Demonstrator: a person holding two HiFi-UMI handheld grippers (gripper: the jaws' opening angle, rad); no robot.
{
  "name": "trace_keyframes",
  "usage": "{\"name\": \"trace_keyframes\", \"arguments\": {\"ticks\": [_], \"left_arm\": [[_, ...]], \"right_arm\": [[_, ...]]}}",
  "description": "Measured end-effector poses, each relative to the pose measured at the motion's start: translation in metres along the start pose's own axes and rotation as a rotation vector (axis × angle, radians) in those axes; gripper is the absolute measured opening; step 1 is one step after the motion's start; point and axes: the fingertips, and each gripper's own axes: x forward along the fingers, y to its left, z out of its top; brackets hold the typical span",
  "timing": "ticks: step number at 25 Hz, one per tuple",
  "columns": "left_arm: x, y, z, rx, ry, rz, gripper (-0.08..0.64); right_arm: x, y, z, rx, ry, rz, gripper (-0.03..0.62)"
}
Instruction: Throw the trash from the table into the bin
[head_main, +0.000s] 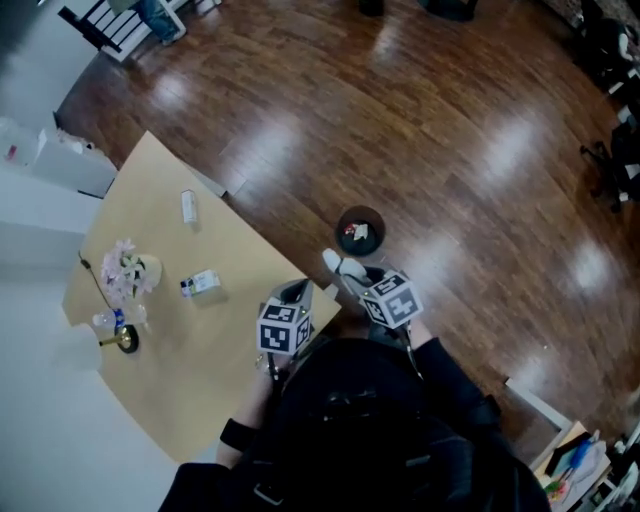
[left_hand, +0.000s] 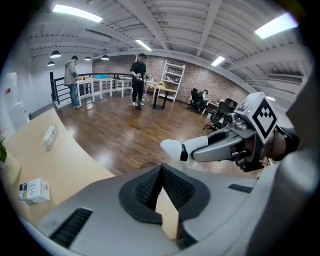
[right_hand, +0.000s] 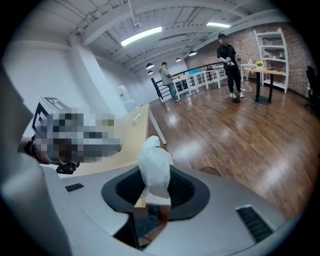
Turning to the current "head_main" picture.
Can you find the white table leg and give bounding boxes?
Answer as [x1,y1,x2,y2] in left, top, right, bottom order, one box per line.
[187,167,230,200]

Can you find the white paper ball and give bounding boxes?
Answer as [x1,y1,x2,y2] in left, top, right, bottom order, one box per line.
[322,248,369,281]

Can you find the pink flowers in white pot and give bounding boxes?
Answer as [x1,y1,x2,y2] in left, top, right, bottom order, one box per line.
[100,238,164,306]

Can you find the black office chair base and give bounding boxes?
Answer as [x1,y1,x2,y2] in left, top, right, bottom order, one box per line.
[579,119,640,211]

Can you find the small white blue box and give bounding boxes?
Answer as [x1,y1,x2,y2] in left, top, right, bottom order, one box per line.
[180,269,222,299]

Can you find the round wooden pedestal table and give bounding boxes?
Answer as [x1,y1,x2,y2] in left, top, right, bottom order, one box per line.
[424,0,481,24]

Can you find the small white plastic block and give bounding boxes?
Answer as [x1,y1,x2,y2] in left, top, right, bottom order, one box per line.
[180,189,200,225]

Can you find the person's left forearm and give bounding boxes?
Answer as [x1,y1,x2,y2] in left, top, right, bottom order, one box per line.
[215,357,286,469]

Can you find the person's right forearm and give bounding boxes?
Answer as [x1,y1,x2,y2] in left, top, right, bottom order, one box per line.
[407,319,501,431]

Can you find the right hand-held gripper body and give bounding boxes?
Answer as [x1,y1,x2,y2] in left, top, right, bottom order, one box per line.
[358,269,425,330]

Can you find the black lamp cable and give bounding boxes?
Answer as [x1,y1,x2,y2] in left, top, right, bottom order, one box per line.
[77,249,114,309]

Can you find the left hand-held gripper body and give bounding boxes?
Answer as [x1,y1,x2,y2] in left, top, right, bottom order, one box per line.
[256,298,314,356]

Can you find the clear plastic water bottle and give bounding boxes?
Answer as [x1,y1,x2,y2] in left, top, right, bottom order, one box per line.
[92,305,149,329]

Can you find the black metal railing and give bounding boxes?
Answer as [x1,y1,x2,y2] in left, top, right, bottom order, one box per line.
[57,0,151,54]

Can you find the white shade table lamp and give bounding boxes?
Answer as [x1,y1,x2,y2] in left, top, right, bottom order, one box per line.
[54,321,142,375]

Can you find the white open box bin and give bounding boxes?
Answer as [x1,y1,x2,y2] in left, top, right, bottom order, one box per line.
[32,128,119,200]

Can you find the black round trash bin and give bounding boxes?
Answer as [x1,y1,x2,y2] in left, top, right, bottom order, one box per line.
[334,205,386,257]

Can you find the person's black jacket torso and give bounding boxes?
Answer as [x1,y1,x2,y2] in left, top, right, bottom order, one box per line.
[158,337,551,512]

